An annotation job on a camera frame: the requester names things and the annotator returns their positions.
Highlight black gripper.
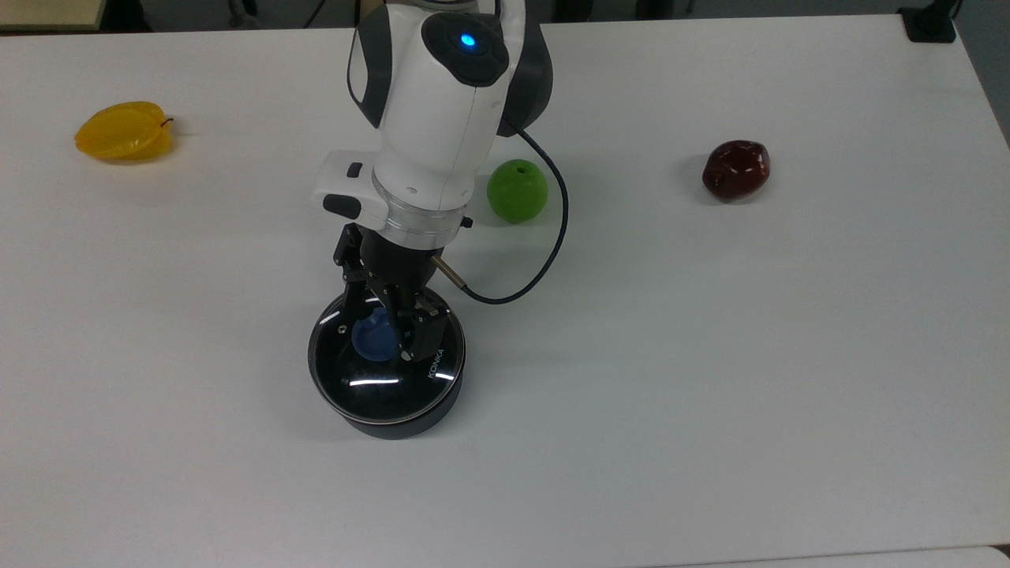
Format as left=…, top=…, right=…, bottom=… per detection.
left=332, top=222, right=444, bottom=363

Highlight glass lid with blue knob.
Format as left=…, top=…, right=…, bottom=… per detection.
left=307, top=286, right=467, bottom=424

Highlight dark blue saucepan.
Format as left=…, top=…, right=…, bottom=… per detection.
left=309, top=347, right=467, bottom=441

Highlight green apple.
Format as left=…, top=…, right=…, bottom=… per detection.
left=486, top=159, right=550, bottom=225

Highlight yellow starfruit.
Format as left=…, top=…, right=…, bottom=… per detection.
left=73, top=100, right=174, bottom=163

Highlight beige wooden desk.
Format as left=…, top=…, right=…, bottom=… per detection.
left=0, top=0, right=107, bottom=33

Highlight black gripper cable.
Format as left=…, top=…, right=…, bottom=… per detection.
left=432, top=118, right=570, bottom=306

